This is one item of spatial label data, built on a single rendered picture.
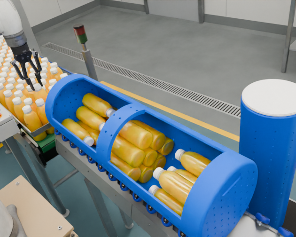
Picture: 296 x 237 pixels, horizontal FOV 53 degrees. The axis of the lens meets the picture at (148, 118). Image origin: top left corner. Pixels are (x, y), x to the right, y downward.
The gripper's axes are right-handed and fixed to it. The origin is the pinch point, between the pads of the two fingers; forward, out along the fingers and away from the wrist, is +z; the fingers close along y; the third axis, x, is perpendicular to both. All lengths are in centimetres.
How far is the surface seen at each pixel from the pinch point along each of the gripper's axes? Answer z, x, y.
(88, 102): 3.7, -33.9, 8.4
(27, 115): 9.9, -7.8, -11.9
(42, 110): 10.9, -8.6, -4.6
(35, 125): 16.1, -9.2, -11.2
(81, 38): -2.9, 17.6, 40.4
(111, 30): 115, 282, 233
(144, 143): 2, -76, 5
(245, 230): 24, -112, 11
